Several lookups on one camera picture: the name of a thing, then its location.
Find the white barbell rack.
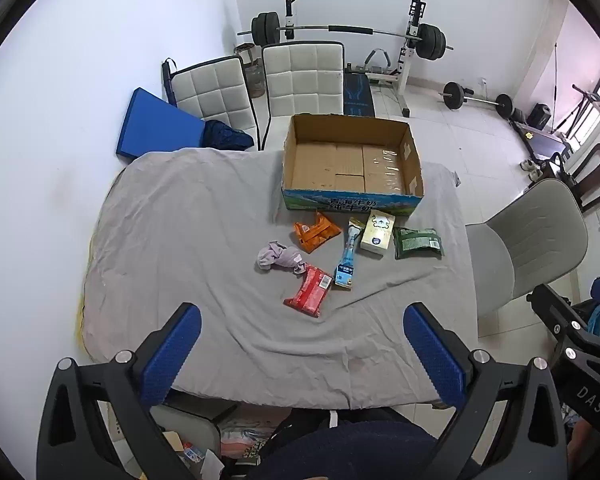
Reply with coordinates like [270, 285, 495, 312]
[279, 0, 427, 119]

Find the long barbell with black plates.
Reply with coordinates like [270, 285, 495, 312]
[237, 11, 454, 61]

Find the green snack packet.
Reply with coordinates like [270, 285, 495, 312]
[393, 227, 445, 261]

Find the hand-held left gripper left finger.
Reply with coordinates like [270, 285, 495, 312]
[36, 302, 203, 480]

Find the short barbell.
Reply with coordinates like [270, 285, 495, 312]
[442, 81, 515, 119]

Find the grey plastic chair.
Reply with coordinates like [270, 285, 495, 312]
[465, 178, 590, 333]

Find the red tissue packet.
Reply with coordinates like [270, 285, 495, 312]
[283, 266, 333, 318]

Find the dark blue clothing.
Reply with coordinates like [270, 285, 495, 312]
[202, 120, 255, 152]

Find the person's dark navy clothing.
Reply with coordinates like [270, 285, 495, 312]
[245, 407, 461, 480]

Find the purple sock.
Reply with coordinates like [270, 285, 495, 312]
[256, 241, 308, 276]

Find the treadmill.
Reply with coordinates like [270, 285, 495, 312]
[510, 120, 572, 162]

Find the grey tablecloth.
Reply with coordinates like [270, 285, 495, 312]
[77, 147, 481, 411]

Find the blue black pole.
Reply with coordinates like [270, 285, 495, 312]
[161, 58, 178, 106]

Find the pink striped cloth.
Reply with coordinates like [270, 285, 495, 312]
[220, 422, 277, 459]

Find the cardboard box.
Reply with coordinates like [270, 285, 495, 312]
[281, 114, 426, 217]

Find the dark chair frame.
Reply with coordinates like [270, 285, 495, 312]
[540, 152, 577, 187]

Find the blue foam mat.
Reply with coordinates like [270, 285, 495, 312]
[116, 88, 211, 163]

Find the white padded chair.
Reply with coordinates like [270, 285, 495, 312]
[171, 56, 258, 151]
[257, 41, 346, 151]

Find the brown wooden chair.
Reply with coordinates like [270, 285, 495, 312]
[570, 143, 600, 212]

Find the black speaker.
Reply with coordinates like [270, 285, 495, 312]
[527, 103, 552, 131]

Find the blue tube packet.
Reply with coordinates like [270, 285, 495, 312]
[334, 217, 367, 292]

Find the orange snack packet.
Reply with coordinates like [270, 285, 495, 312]
[293, 211, 342, 254]

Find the cream tissue pack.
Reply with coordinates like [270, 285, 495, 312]
[360, 211, 397, 259]

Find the black weight bench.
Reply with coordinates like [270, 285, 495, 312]
[343, 72, 377, 116]

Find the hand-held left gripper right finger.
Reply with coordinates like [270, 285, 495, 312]
[402, 302, 568, 480]

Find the grey bench leg roller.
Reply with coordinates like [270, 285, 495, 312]
[364, 48, 399, 79]

